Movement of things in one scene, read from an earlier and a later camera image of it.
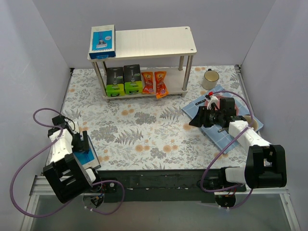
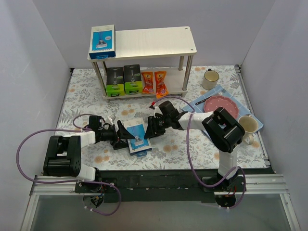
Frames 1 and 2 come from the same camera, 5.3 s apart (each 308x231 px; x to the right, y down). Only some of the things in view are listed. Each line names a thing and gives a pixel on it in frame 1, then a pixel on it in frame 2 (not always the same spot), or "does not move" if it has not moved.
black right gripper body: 204,117 to 154,125
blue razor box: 88,159 to 139,145
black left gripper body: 84,142 to 116,135
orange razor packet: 148,88 does not move
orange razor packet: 161,89 does not move
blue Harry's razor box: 102,44 does not move
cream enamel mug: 210,78 does not move
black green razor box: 133,84 does not move
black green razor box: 115,86 does not move
